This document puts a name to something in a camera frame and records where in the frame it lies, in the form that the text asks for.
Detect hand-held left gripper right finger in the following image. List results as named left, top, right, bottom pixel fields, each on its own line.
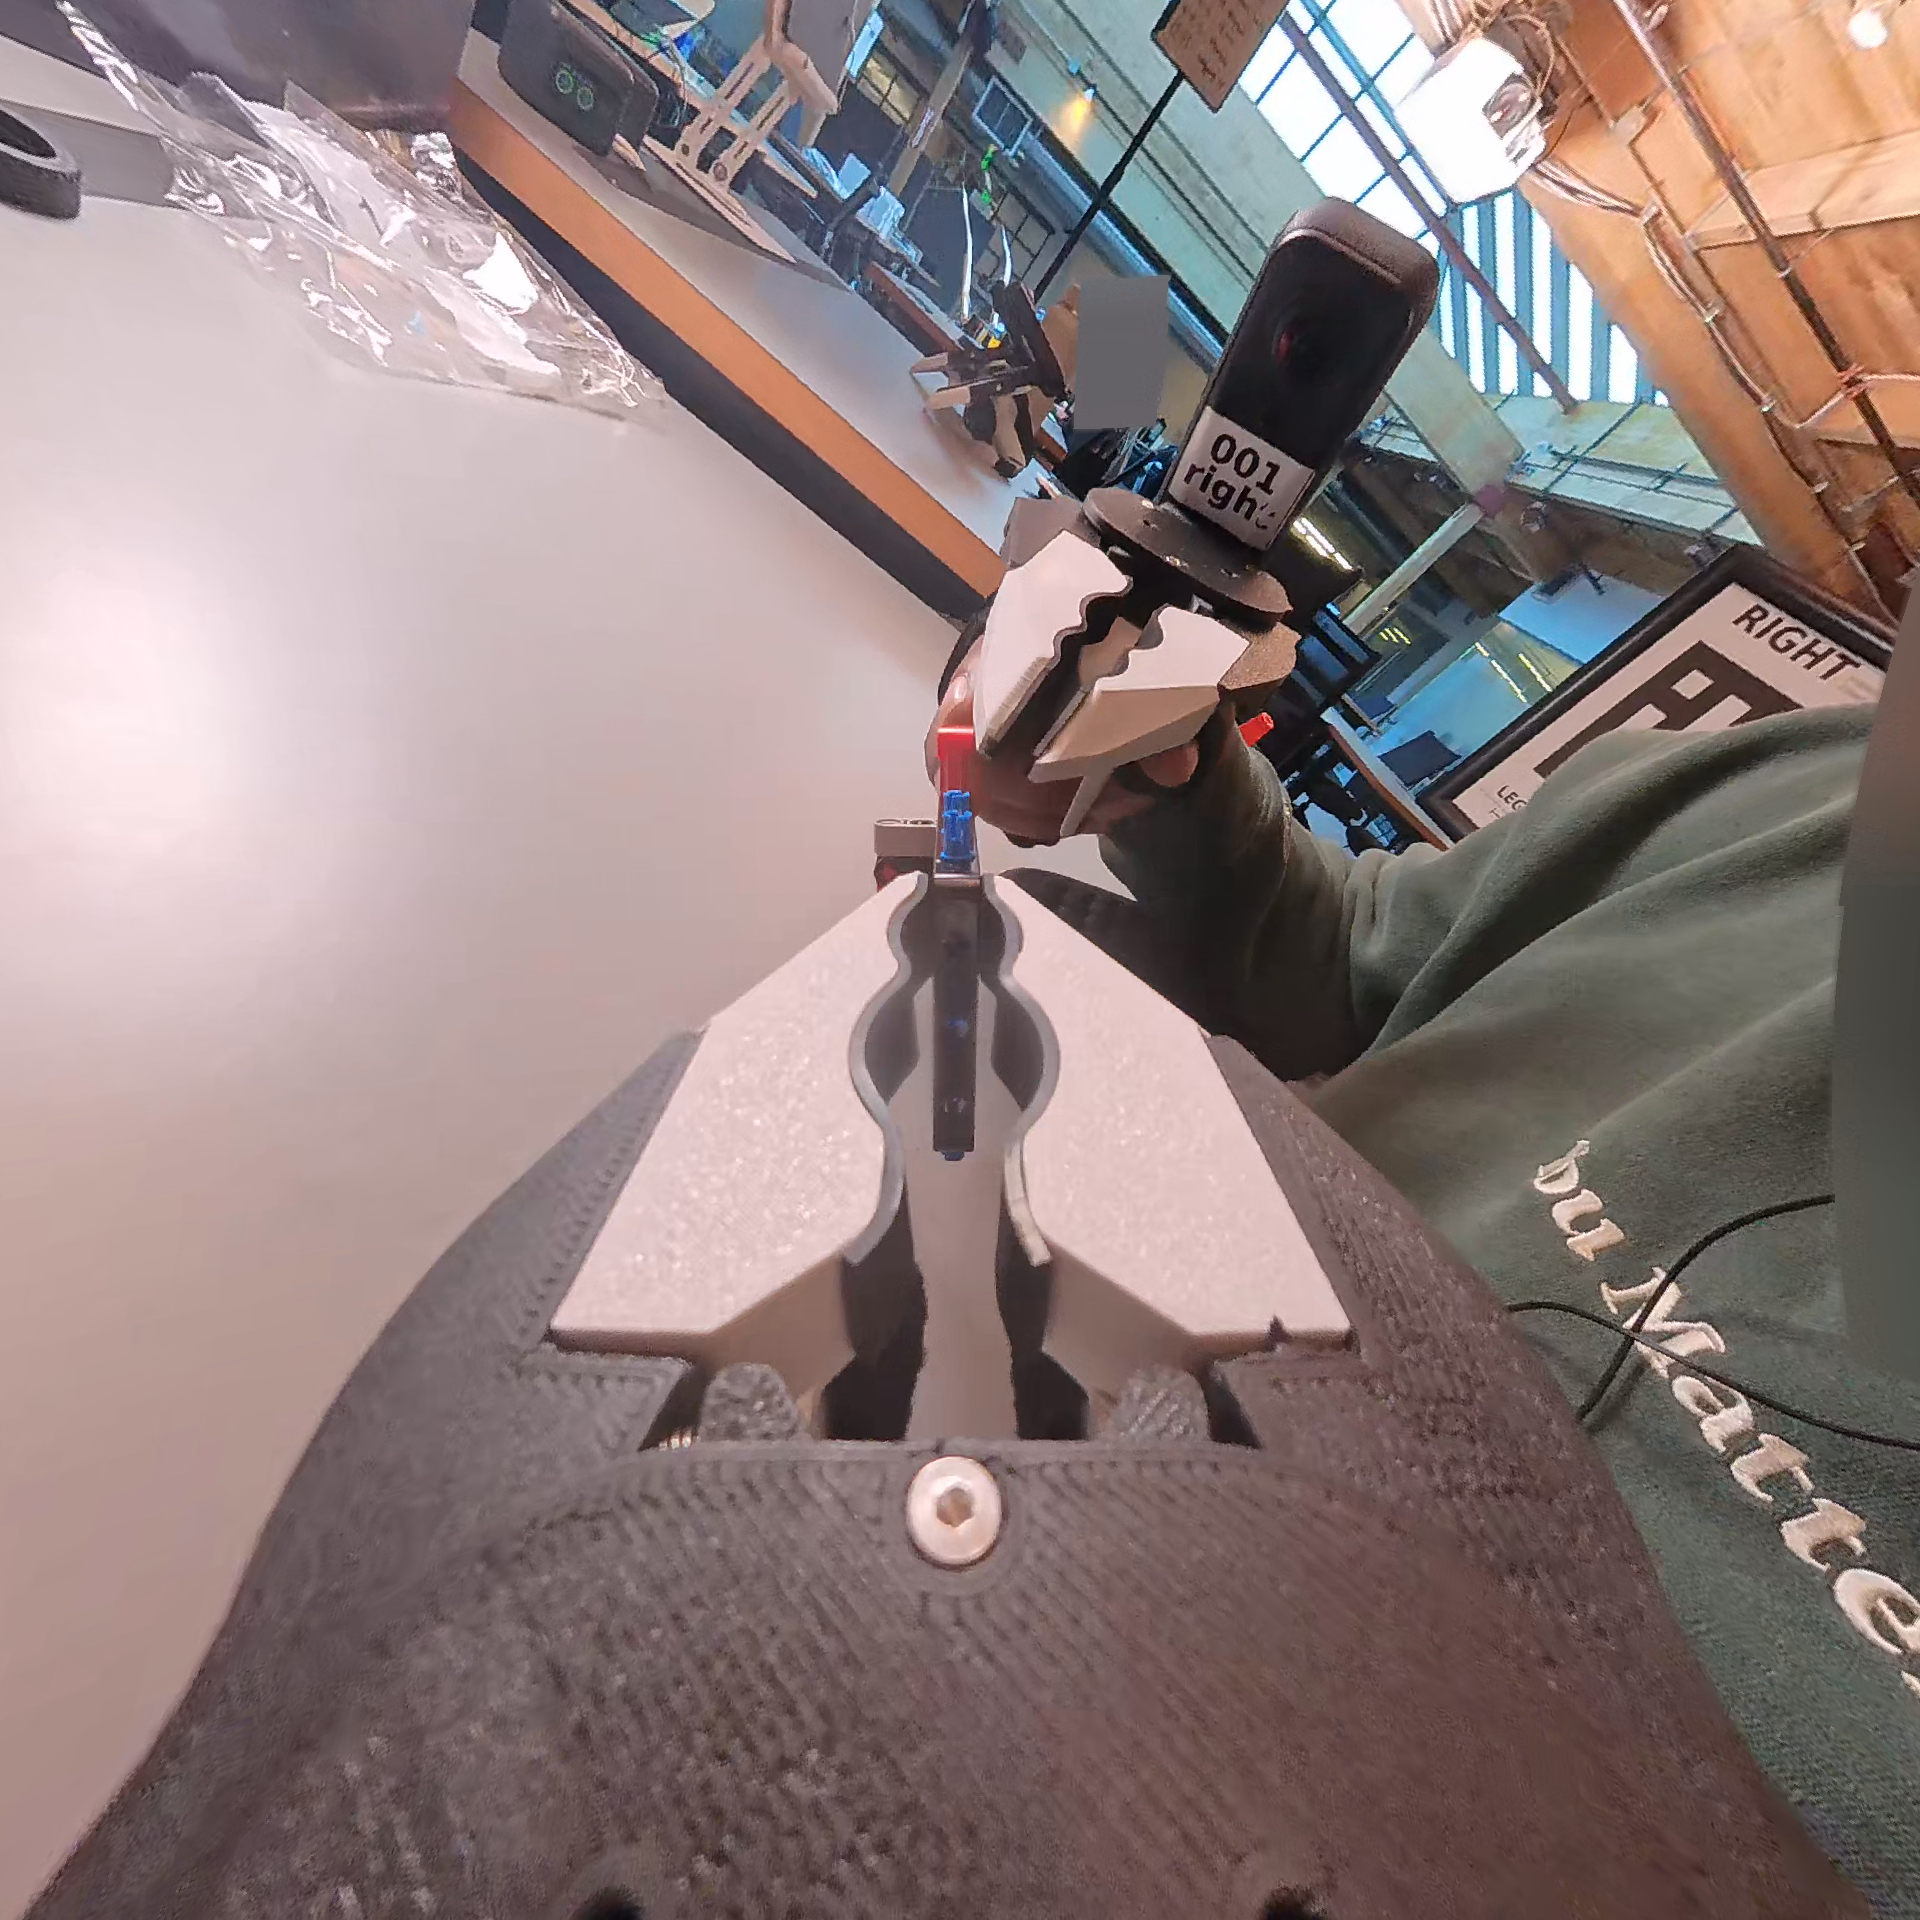
left=973, top=875, right=1350, bottom=1436

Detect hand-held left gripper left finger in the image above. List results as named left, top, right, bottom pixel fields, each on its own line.
left=549, top=871, right=942, bottom=1441

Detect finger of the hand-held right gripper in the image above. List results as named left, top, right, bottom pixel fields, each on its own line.
left=1029, top=607, right=1268, bottom=835
left=972, top=533, right=1133, bottom=761

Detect black lego frame assembly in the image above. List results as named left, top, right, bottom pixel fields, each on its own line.
left=872, top=727, right=994, bottom=1163

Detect person's right forearm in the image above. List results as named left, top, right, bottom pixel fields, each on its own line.
left=1099, top=719, right=1447, bottom=1079

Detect person's right hand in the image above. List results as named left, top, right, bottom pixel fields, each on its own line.
left=942, top=670, right=1205, bottom=847

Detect black white tabletop device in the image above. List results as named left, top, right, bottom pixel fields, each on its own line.
left=915, top=285, right=1076, bottom=482

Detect white ceiling box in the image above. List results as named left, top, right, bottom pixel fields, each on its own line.
left=1395, top=36, right=1553, bottom=208

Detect perforated board sign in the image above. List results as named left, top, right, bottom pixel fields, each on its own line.
left=1152, top=0, right=1289, bottom=111

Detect wooden side table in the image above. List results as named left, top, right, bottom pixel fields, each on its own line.
left=448, top=31, right=1052, bottom=621

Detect black framed marker sign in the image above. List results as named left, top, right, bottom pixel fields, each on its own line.
left=1417, top=542, right=1901, bottom=844

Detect black device green lights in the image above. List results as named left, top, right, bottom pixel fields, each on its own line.
left=503, top=0, right=662, bottom=155

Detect clear plastic bag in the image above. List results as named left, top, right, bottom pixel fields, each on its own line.
left=59, top=0, right=672, bottom=427

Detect black rubber toy tire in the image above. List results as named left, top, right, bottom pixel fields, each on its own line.
left=0, top=107, right=81, bottom=221

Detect black wired earphones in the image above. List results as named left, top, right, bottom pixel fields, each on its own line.
left=1507, top=1194, right=1920, bottom=1445

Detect white frame stand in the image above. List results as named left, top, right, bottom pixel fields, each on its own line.
left=643, top=0, right=844, bottom=193

